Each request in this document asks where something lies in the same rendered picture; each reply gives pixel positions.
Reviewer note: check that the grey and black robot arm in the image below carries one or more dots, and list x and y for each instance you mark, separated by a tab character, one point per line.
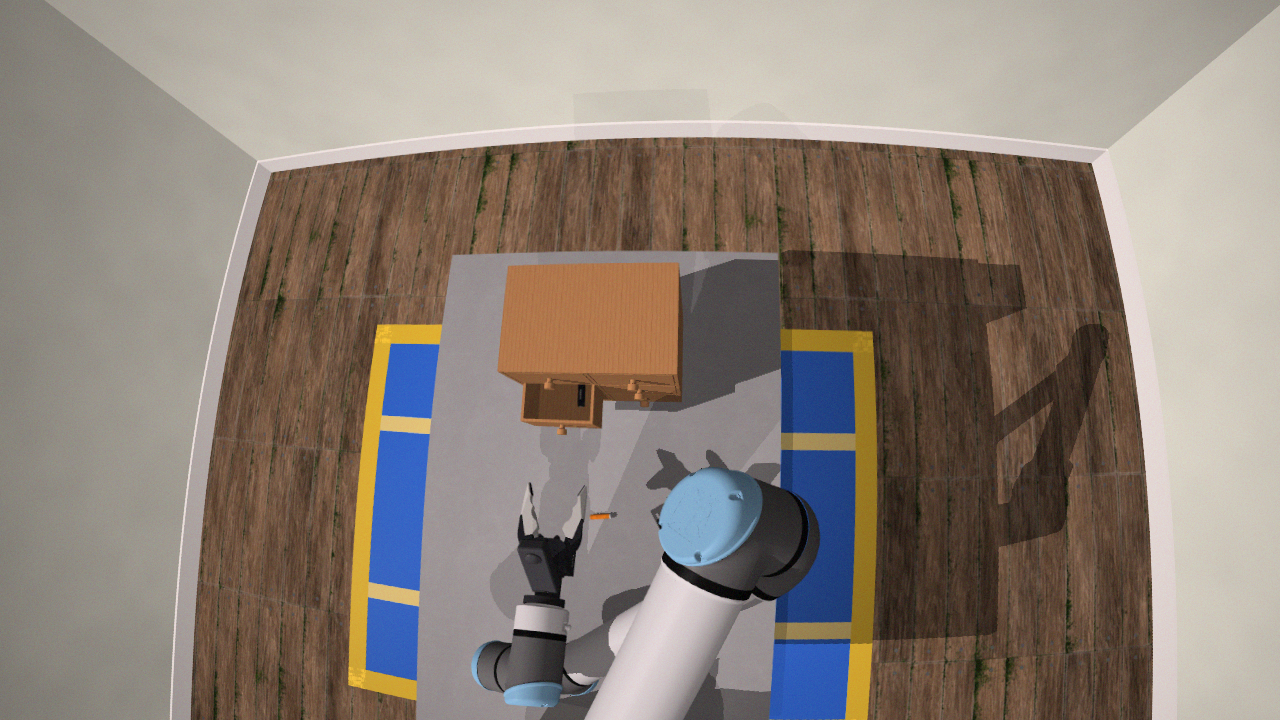
722	532

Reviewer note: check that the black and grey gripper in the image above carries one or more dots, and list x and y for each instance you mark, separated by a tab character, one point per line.
528	528

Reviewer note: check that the brown wooden chest of drawers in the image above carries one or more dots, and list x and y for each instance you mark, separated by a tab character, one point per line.
598	318

